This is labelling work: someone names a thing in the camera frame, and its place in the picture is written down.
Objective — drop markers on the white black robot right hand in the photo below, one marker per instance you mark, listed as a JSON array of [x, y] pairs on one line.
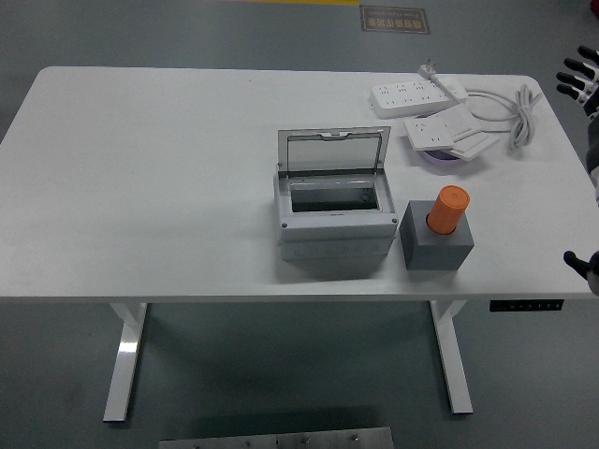
[[590, 84]]

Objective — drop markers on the orange cylindrical battery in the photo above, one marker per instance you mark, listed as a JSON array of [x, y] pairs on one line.
[[449, 208]]

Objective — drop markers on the transparent hinged box lid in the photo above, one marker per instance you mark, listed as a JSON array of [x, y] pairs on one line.
[[333, 149]]

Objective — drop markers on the grey electrical enclosure box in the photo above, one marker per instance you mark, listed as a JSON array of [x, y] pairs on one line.
[[334, 231]]

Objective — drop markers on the grey cube battery holder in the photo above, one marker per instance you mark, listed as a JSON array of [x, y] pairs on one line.
[[437, 255]]

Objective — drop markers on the purple round dish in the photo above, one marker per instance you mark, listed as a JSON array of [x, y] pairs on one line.
[[442, 159]]

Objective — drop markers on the white power strip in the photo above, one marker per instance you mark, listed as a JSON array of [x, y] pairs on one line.
[[402, 96]]

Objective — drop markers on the black table control panel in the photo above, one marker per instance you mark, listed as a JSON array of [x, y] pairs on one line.
[[526, 306]]

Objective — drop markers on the white table leg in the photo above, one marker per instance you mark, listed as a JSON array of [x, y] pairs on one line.
[[125, 360], [453, 360]]

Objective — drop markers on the grey metal plate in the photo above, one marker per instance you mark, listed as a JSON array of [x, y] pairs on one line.
[[276, 439]]

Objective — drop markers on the white wide switch panel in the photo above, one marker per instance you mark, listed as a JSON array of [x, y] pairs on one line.
[[477, 145]]

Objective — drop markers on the white square switch panel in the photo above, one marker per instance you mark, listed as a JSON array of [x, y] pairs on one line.
[[459, 122]]

